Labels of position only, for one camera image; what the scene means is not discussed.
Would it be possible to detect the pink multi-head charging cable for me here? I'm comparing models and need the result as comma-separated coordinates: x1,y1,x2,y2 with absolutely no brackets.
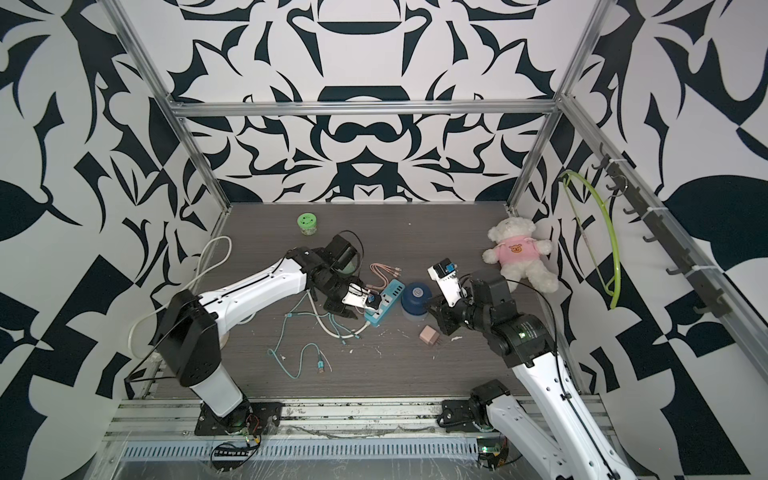
367,261,404,292

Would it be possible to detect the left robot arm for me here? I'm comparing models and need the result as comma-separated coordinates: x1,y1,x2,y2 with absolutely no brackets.
153,235,380,426

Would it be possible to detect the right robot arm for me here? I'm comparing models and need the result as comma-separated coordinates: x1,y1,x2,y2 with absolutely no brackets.
427,261,636,479

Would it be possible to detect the green lidded round tin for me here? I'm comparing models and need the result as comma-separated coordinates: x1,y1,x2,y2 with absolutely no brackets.
297,212,318,236

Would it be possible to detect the white teddy bear pink shirt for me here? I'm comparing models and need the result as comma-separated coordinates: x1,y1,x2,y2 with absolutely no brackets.
482,216,559,293

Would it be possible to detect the teal power strip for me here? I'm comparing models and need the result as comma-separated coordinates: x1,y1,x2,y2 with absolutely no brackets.
365,279,405,327

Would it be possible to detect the pink charger plug cube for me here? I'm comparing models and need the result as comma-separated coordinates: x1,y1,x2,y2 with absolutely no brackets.
419,325,440,346

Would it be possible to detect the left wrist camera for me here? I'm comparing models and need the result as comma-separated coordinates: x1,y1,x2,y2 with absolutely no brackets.
342,283,381,310

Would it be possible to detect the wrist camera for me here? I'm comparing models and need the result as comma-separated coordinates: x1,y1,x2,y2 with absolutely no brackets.
342,283,381,310
427,258,462,307

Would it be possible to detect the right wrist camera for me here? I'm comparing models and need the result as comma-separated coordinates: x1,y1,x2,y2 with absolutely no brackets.
427,258,462,307

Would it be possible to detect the teal charging cable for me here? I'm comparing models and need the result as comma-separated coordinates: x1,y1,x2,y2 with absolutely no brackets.
267,293,361,380

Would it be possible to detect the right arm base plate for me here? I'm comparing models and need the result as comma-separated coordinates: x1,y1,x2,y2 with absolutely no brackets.
436,398,484,432

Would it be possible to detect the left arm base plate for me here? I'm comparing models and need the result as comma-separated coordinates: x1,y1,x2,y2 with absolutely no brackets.
194,400,284,437

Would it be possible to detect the black wall hook rail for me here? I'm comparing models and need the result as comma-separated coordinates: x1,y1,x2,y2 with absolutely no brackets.
594,142,733,318

